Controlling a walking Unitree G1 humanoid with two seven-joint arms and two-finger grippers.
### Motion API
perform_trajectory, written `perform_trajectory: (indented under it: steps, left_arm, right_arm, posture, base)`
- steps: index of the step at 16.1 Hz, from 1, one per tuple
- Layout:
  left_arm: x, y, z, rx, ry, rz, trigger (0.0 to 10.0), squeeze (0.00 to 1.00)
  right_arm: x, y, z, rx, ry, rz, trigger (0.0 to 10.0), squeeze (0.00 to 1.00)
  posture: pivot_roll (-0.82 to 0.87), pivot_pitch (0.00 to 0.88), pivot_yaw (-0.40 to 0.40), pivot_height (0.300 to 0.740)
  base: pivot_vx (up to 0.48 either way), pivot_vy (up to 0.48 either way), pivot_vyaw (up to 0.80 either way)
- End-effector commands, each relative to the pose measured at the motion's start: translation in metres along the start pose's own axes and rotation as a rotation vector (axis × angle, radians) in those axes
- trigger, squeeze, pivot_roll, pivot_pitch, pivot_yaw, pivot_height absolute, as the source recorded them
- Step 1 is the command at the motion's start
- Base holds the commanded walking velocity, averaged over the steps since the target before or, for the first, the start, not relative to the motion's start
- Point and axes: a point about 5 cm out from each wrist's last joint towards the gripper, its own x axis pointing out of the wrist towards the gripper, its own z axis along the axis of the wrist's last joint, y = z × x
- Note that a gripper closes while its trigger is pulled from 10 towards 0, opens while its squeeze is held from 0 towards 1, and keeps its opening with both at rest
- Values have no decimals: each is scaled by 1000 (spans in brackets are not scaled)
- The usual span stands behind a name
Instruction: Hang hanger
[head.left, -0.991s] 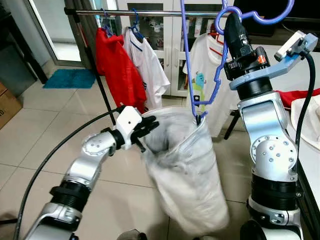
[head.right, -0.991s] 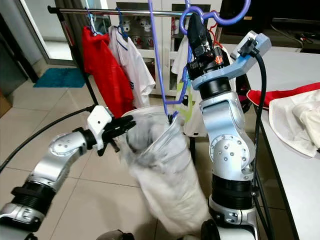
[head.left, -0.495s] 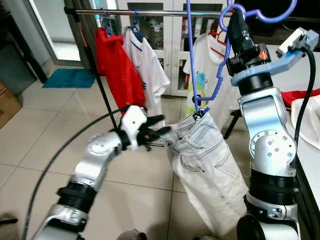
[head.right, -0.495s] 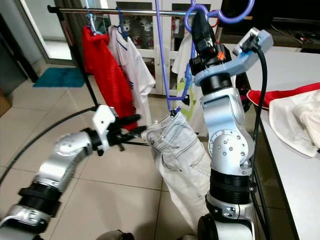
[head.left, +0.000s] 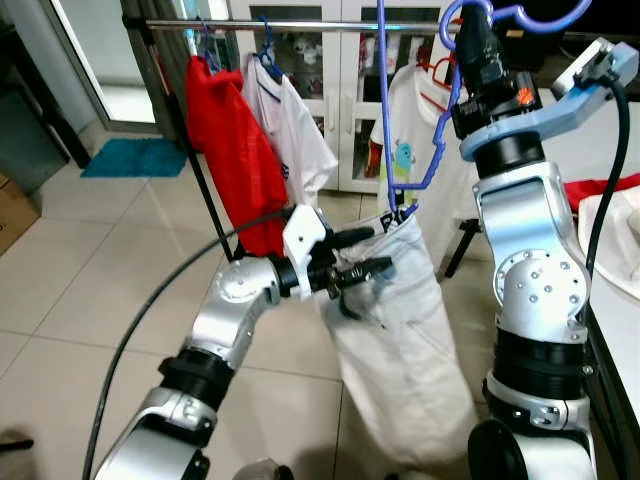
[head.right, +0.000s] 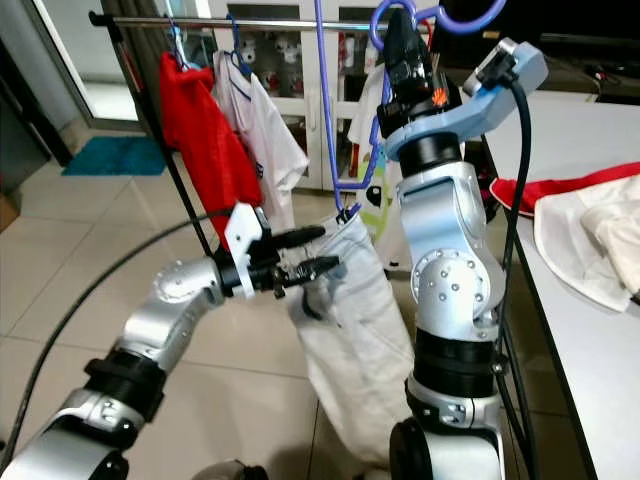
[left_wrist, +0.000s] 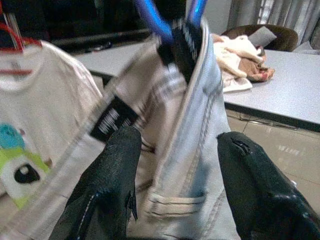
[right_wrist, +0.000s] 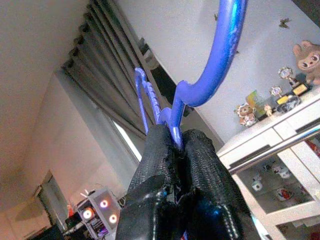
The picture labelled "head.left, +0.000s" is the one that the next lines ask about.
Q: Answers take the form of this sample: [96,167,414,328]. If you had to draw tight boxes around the pale grey right wrist camera mount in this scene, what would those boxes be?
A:
[460,38,640,161]

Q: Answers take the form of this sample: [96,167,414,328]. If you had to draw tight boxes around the teal floor mat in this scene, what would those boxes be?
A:
[80,138,189,179]

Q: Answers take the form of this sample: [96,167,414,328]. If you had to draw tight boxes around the white framed glass door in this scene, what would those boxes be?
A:
[45,0,161,129]

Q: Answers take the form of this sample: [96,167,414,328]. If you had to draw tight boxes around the purple plastic hanger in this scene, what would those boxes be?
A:
[375,0,596,223]

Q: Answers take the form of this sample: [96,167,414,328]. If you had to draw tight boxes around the off-white trousers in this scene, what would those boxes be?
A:
[320,205,479,471]

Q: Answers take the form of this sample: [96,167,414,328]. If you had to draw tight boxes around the black desk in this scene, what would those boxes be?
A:
[0,20,96,196]

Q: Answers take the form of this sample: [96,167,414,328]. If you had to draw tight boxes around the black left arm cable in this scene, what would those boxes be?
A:
[82,208,296,480]

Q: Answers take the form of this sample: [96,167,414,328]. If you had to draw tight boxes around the printed cardboard box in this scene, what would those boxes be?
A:
[0,175,41,251]

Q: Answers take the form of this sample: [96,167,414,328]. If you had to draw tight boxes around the red shirt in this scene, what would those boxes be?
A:
[185,55,291,259]

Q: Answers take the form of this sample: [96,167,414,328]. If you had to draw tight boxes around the blue plastic hanger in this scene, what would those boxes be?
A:
[192,22,229,73]
[255,15,291,81]

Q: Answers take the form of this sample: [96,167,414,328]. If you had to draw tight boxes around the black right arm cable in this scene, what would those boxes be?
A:
[583,75,631,281]

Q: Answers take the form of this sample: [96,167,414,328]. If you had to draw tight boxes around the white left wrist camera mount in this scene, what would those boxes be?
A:
[283,205,330,293]

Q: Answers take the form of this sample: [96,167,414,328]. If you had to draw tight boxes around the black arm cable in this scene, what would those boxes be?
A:
[583,75,631,281]
[82,208,296,480]

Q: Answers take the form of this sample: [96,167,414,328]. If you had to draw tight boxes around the white shirt with blue collar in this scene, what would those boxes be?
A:
[240,65,341,207]

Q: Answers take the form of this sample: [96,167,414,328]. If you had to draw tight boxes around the dark grey curtain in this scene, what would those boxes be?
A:
[125,0,196,141]

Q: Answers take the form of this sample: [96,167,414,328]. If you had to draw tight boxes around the red garment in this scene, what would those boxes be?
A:
[563,172,640,211]

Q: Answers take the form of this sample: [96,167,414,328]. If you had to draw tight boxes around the white glass door cabinet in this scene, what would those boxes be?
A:
[228,0,471,196]

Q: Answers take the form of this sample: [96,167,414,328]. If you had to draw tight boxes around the red plastic hanger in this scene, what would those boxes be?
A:
[415,55,457,91]

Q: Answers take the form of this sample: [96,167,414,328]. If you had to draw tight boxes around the white monster print T-shirt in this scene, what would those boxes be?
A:
[385,62,481,267]

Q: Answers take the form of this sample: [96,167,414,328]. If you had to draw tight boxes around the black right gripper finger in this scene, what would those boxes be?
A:
[455,5,489,46]
[466,20,504,81]

